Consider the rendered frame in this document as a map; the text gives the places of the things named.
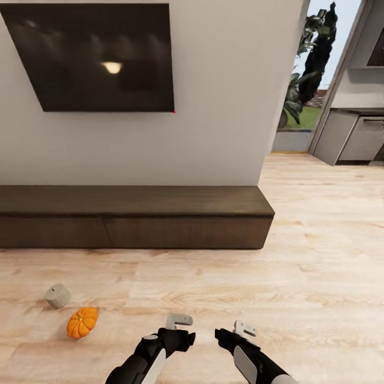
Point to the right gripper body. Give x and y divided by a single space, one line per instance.
227 338

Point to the pumpkin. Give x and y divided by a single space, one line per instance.
82 322

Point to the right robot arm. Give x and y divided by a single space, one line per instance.
253 364

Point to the cabinet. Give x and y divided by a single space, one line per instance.
134 217
369 52

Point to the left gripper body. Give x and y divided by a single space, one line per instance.
179 339

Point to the pillar candle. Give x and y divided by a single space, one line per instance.
57 296

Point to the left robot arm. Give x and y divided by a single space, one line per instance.
148 360

